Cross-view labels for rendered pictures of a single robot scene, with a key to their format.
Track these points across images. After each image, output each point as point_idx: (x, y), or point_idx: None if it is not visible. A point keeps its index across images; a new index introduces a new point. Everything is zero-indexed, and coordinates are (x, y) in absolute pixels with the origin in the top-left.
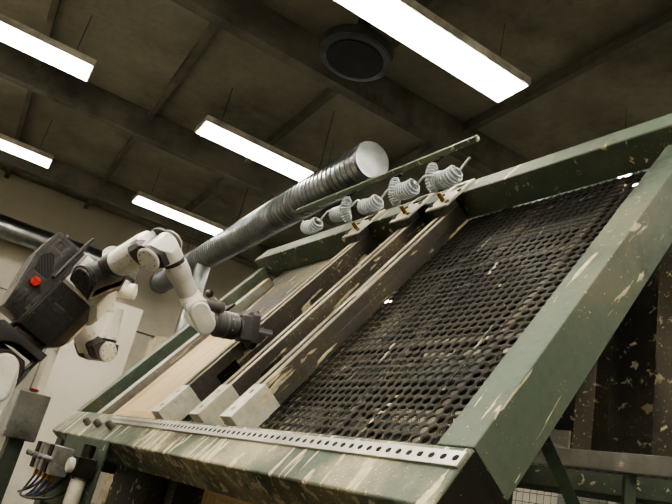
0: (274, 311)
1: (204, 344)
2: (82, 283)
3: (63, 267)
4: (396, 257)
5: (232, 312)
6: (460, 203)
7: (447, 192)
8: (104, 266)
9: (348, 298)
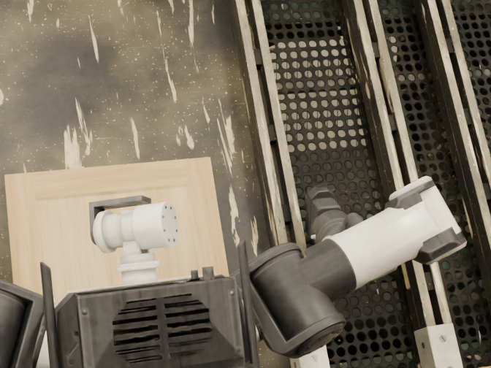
0: (285, 158)
1: (39, 220)
2: (318, 345)
3: (256, 340)
4: (448, 55)
5: (343, 215)
6: None
7: None
8: (343, 292)
9: (466, 144)
